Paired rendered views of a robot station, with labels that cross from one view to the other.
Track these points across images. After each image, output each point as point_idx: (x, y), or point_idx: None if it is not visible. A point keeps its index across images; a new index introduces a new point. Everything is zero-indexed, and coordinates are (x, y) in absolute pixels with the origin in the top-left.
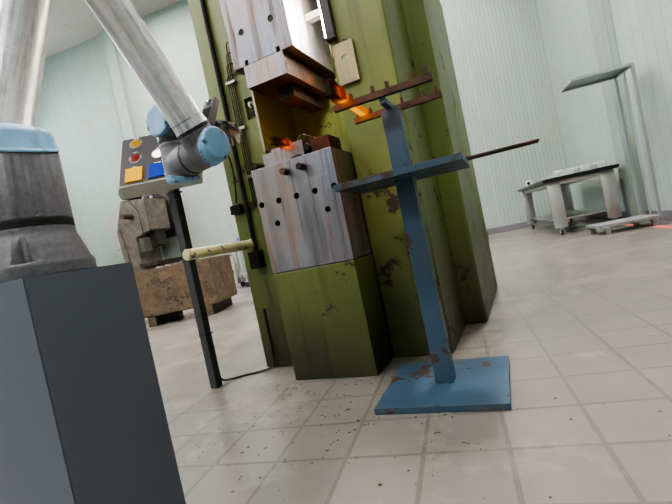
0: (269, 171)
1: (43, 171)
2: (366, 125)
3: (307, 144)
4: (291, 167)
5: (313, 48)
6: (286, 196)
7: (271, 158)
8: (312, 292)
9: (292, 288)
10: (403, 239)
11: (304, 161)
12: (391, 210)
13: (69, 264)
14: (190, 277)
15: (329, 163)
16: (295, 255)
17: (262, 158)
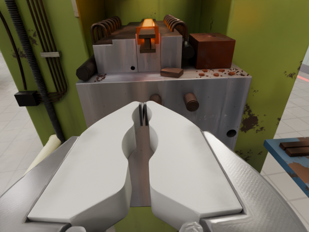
0: (118, 92)
1: None
2: (260, 22)
3: (191, 48)
4: (166, 94)
5: None
6: (145, 134)
7: (112, 55)
8: (159, 223)
9: (134, 219)
10: (243, 153)
11: (194, 90)
12: (243, 129)
13: None
14: None
15: (238, 102)
16: (145, 195)
17: (72, 28)
